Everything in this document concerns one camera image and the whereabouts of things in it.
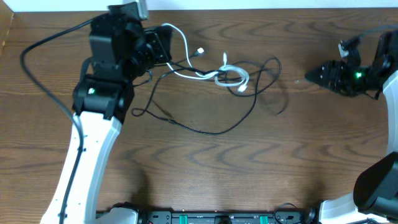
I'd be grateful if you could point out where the black usb cable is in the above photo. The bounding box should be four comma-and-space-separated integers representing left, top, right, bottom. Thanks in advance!
130, 49, 290, 136

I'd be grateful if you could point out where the white usb cable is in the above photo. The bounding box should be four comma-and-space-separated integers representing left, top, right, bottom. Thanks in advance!
160, 22, 251, 93

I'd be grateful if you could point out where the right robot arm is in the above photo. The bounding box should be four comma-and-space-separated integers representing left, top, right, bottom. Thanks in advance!
305, 24, 397, 223

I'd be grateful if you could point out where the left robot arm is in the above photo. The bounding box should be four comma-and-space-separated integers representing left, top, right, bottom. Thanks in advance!
41, 1, 172, 223

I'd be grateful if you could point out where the clear tape piece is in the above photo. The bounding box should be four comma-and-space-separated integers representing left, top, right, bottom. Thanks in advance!
295, 79, 308, 84

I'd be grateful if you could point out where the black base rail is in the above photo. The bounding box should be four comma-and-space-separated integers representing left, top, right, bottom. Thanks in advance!
96, 202, 318, 224

